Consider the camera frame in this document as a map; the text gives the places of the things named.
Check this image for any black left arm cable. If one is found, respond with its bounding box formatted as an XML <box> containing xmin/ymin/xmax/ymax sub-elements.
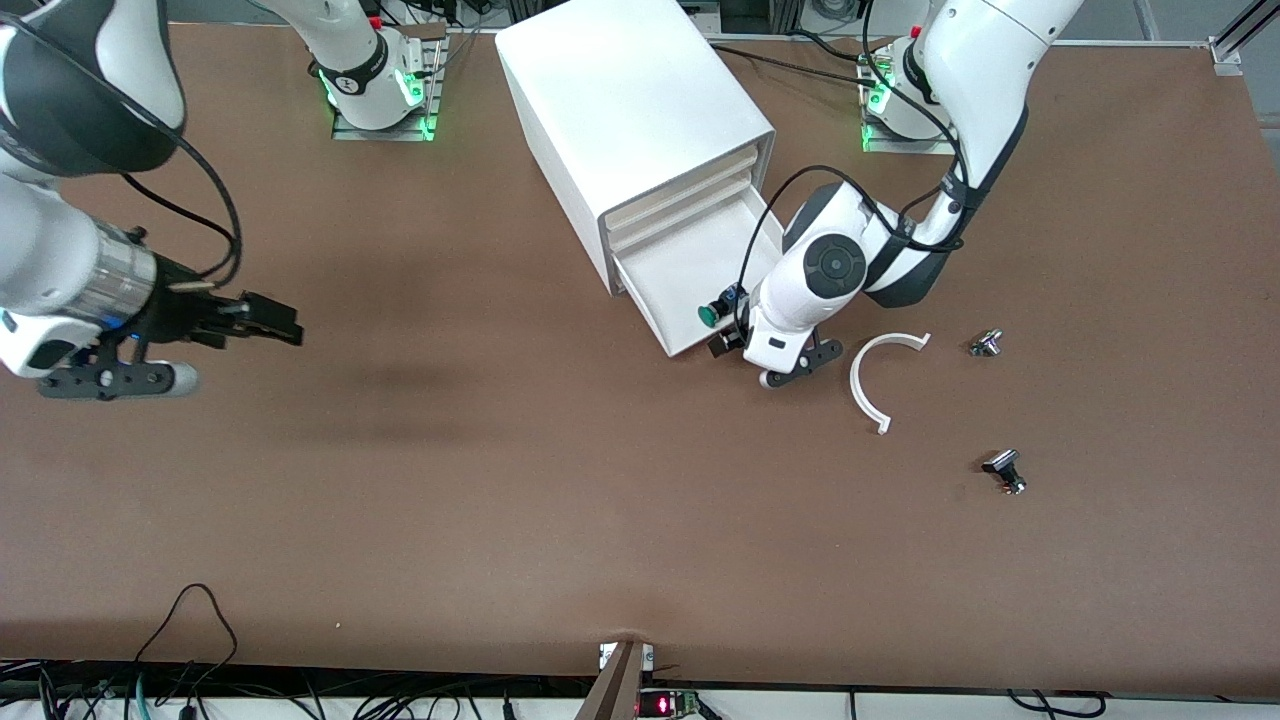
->
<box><xmin>738</xmin><ymin>0</ymin><xmax>969</xmax><ymax>321</ymax></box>

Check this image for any black table cable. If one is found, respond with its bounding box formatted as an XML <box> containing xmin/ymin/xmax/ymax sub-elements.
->
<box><xmin>710</xmin><ymin>42</ymin><xmax>883</xmax><ymax>91</ymax></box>

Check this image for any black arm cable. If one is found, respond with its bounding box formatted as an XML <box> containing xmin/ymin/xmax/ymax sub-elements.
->
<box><xmin>0</xmin><ymin>15</ymin><xmax>243</xmax><ymax>293</ymax></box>
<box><xmin>738</xmin><ymin>0</ymin><xmax>969</xmax><ymax>321</ymax></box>

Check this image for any white plastic drawer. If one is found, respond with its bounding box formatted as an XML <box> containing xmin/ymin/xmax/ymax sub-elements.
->
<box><xmin>612</xmin><ymin>185</ymin><xmax>787</xmax><ymax>359</ymax></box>
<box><xmin>605</xmin><ymin>143</ymin><xmax>761</xmax><ymax>246</ymax></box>
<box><xmin>608</xmin><ymin>168</ymin><xmax>758</xmax><ymax>269</ymax></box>

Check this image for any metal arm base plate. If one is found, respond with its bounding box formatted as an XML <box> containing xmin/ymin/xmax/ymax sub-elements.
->
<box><xmin>862</xmin><ymin>50</ymin><xmax>967</xmax><ymax>156</ymax></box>
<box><xmin>332</xmin><ymin>38</ymin><xmax>443</xmax><ymax>142</ymax></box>

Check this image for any white curved plastic arc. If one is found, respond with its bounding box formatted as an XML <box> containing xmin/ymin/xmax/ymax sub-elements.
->
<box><xmin>849</xmin><ymin>332</ymin><xmax>933</xmax><ymax>436</ymax></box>

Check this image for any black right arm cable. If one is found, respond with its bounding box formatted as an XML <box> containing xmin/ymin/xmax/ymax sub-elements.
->
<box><xmin>0</xmin><ymin>15</ymin><xmax>243</xmax><ymax>293</ymax></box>

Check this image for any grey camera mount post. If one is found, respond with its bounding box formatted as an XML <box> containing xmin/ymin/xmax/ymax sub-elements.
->
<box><xmin>575</xmin><ymin>640</ymin><xmax>656</xmax><ymax>720</ymax></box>

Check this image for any white drawer cabinet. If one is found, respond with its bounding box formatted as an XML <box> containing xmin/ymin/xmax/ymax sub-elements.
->
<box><xmin>495</xmin><ymin>0</ymin><xmax>777</xmax><ymax>298</ymax></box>

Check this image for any aluminium frame rail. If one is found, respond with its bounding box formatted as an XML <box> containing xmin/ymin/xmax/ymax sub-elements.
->
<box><xmin>1208</xmin><ymin>0</ymin><xmax>1280</xmax><ymax>77</ymax></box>

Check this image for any red display device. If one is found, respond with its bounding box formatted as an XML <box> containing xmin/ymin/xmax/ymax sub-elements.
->
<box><xmin>638</xmin><ymin>688</ymin><xmax>701</xmax><ymax>720</ymax></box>

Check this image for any black looped cable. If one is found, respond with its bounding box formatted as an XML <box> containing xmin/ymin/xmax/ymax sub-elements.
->
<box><xmin>130</xmin><ymin>583</ymin><xmax>241</xmax><ymax>720</ymax></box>

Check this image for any black headed switch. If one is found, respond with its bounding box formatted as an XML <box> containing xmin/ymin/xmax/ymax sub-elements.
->
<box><xmin>981</xmin><ymin>449</ymin><xmax>1028</xmax><ymax>496</ymax></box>

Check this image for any green push button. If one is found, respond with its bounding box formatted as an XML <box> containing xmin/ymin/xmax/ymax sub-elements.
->
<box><xmin>697</xmin><ymin>284</ymin><xmax>748</xmax><ymax>329</ymax></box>

